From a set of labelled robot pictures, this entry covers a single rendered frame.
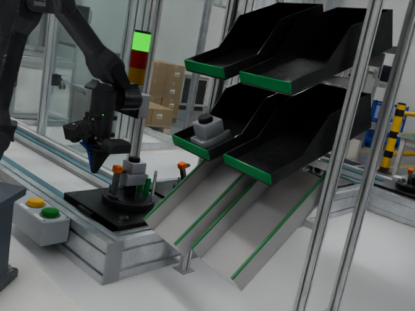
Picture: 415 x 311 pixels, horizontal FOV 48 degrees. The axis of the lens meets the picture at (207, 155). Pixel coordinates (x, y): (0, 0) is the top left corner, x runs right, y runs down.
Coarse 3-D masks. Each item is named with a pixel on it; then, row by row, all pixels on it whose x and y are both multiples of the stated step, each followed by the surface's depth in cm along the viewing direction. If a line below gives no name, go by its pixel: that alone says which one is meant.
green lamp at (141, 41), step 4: (136, 32) 132; (136, 36) 132; (140, 36) 132; (144, 36) 132; (148, 36) 133; (136, 40) 133; (140, 40) 132; (144, 40) 133; (148, 40) 134; (132, 44) 134; (136, 44) 133; (140, 44) 133; (144, 44) 133; (148, 44) 134; (132, 48) 134; (136, 48) 133; (140, 48) 133; (144, 48) 133; (148, 48) 135
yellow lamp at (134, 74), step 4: (132, 68) 134; (136, 68) 134; (140, 68) 135; (128, 72) 136; (132, 72) 135; (136, 72) 134; (140, 72) 135; (144, 72) 136; (128, 76) 136; (132, 76) 135; (136, 76) 135; (140, 76) 135; (144, 76) 136; (132, 80) 135; (136, 80) 135; (140, 80) 136; (144, 80) 137; (140, 84) 136
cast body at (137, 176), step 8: (128, 160) 120; (136, 160) 119; (128, 168) 119; (136, 168) 119; (144, 168) 121; (120, 176) 119; (128, 176) 118; (136, 176) 120; (144, 176) 122; (128, 184) 118; (136, 184) 120; (144, 184) 122
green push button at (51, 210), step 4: (44, 208) 109; (48, 208) 109; (52, 208) 110; (44, 212) 107; (48, 212) 107; (52, 212) 107; (56, 212) 108; (44, 216) 106; (48, 216) 106; (52, 216) 107; (56, 216) 108
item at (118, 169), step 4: (112, 168) 117; (116, 168) 116; (120, 168) 117; (116, 172) 116; (120, 172) 117; (124, 172) 118; (116, 176) 117; (112, 180) 118; (116, 180) 117; (112, 184) 118; (116, 184) 117; (112, 188) 118; (116, 188) 118; (112, 192) 118; (116, 192) 118
